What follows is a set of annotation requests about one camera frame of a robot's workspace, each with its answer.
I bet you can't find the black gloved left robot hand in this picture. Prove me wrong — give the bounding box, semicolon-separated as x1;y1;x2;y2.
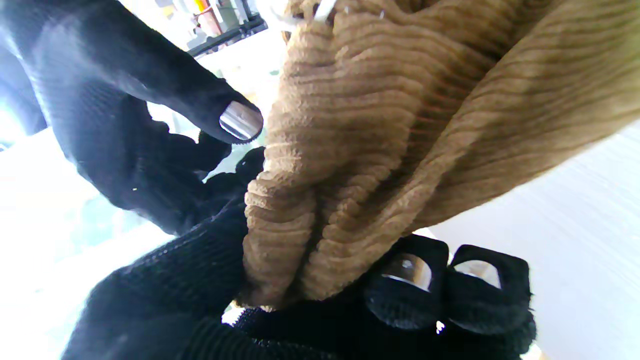
60;200;538;360

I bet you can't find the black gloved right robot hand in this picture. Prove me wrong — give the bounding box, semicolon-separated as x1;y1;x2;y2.
0;0;267;237

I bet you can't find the brown corduroy drawstring bag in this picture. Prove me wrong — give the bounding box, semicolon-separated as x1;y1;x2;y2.
235;0;640;308

